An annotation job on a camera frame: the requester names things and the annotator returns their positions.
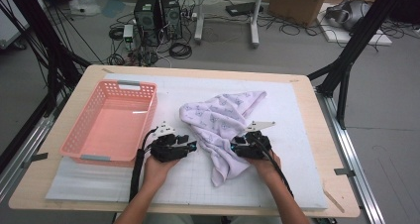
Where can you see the grey headset device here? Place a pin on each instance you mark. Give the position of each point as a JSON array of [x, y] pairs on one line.
[[351, 12]]

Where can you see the small white and green box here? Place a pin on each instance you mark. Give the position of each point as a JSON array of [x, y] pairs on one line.
[[128, 34]]

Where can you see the grey metal clamp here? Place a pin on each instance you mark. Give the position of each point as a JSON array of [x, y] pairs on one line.
[[36, 158], [345, 172]]

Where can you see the clear plastic bag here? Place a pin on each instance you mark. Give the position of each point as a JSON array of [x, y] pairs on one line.
[[84, 7]]

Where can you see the white metal floor stand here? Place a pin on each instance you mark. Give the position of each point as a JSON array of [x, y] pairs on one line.
[[255, 22]]

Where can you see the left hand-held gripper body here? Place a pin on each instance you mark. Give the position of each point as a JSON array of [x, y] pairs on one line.
[[165, 149]]

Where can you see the person's left hand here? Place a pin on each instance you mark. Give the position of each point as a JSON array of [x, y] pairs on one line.
[[157, 172]]

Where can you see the white foam board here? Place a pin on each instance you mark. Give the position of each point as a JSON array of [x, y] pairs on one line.
[[340, 35]]

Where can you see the aluminium rail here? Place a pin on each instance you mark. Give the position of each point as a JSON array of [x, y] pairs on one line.
[[31, 141], [363, 191]]

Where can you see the person's right hand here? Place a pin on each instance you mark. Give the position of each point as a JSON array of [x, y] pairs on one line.
[[267, 166]]

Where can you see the white grid mat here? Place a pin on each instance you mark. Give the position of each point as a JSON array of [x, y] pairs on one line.
[[198, 85]]

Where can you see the flat black device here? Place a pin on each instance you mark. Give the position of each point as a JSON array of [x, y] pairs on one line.
[[242, 8]]

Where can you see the wide black computer tower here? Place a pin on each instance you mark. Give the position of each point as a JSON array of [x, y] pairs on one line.
[[147, 19]]

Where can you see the narrow black computer tower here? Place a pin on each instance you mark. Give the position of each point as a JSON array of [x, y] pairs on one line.
[[171, 17]]

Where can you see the black metal frame stand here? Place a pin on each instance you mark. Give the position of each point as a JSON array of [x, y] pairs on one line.
[[38, 25], [363, 35]]

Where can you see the lilac printed towel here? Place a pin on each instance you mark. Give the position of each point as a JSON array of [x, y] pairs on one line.
[[214, 118]]

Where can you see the brown cardboard box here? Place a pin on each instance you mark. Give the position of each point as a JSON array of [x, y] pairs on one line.
[[297, 4]]

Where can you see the pink plastic basket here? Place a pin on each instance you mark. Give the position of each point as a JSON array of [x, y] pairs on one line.
[[112, 131]]

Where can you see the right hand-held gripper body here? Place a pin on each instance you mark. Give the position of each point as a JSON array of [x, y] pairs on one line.
[[256, 146]]

